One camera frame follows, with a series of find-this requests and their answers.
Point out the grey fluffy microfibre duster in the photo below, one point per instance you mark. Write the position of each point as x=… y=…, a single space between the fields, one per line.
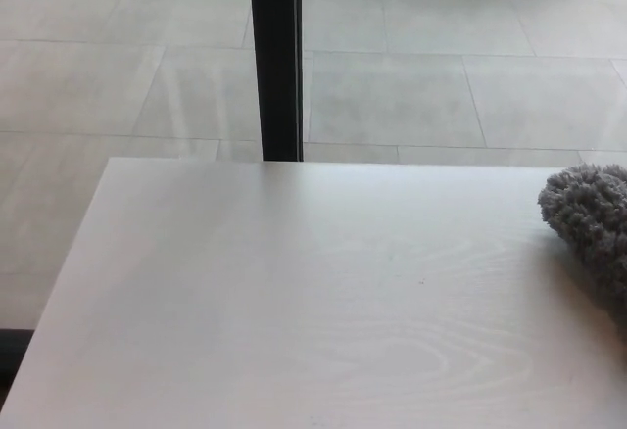
x=588 y=213

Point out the black window frame post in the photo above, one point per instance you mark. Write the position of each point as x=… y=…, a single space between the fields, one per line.
x=276 y=57

